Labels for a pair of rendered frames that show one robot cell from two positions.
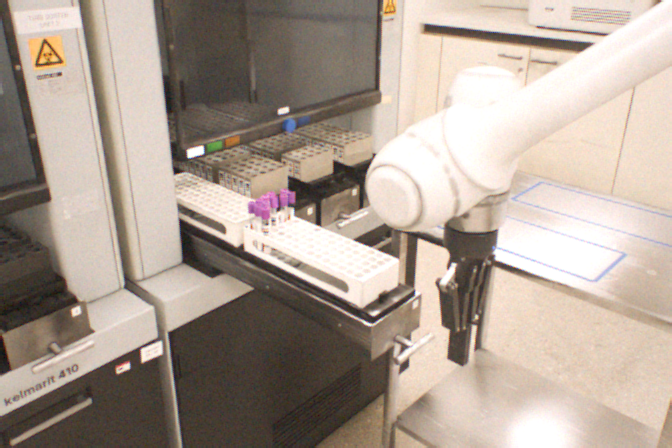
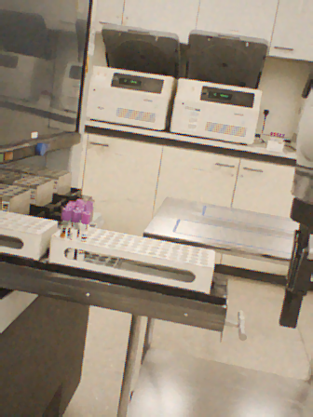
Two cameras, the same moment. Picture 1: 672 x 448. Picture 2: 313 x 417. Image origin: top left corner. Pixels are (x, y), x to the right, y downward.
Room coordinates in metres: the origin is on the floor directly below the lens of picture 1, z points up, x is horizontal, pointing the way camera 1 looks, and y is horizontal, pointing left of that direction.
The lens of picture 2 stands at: (0.32, 0.50, 1.14)
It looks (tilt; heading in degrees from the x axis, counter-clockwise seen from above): 13 degrees down; 323
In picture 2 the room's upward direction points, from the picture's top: 9 degrees clockwise
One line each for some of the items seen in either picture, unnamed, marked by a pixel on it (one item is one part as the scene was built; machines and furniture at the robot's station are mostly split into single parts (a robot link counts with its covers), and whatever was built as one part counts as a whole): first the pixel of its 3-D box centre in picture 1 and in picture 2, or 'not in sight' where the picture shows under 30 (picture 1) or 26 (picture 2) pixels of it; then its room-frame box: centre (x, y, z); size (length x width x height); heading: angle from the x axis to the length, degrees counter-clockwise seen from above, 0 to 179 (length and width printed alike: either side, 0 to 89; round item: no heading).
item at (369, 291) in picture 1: (317, 257); (133, 259); (1.01, 0.02, 0.83); 0.30 x 0.10 x 0.06; 47
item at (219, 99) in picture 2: not in sight; (220, 87); (2.87, -1.80, 1.24); 0.62 x 0.56 x 0.69; 137
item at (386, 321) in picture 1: (267, 259); (61, 272); (1.10, 0.12, 0.78); 0.73 x 0.14 x 0.09; 47
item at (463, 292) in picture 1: (459, 295); (302, 264); (0.79, -0.19, 0.89); 0.04 x 0.01 x 0.11; 47
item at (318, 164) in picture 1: (314, 166); (41, 194); (1.44, 0.03, 0.85); 0.12 x 0.02 x 0.06; 136
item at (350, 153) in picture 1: (355, 151); (61, 183); (1.55, -0.08, 0.85); 0.12 x 0.02 x 0.06; 136
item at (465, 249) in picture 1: (468, 251); (309, 226); (0.80, -0.20, 0.96); 0.08 x 0.07 x 0.09; 137
